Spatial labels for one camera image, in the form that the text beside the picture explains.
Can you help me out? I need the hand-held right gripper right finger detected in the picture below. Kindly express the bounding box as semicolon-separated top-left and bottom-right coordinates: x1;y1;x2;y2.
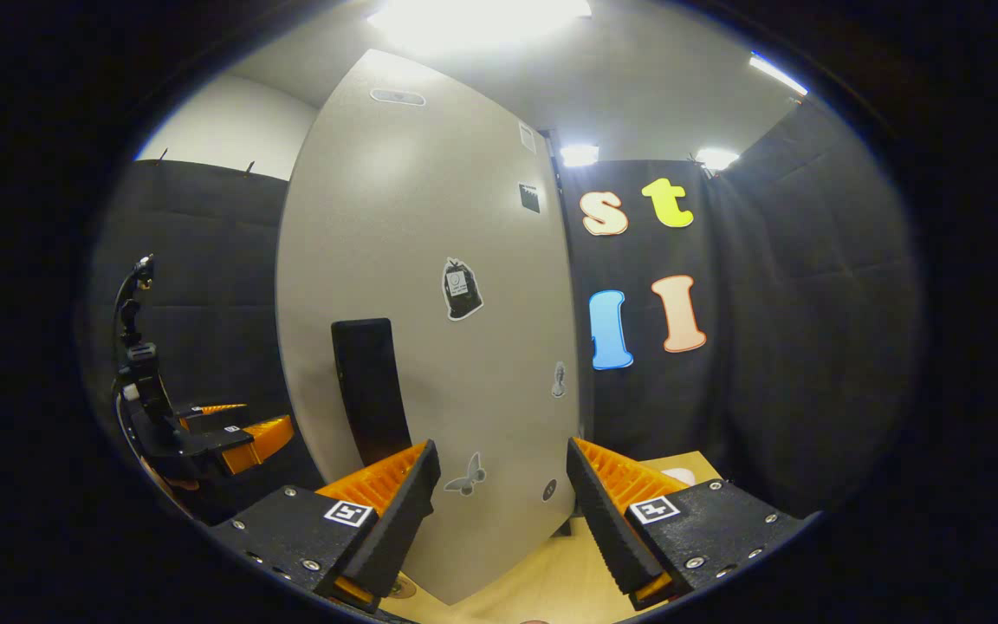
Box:
566;438;813;611

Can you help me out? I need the beige cabinet door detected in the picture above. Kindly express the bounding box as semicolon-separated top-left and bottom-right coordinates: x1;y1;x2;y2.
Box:
275;49;583;606

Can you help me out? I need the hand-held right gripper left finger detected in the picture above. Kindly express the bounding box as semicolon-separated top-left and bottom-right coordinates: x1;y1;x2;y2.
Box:
209;439;443;612

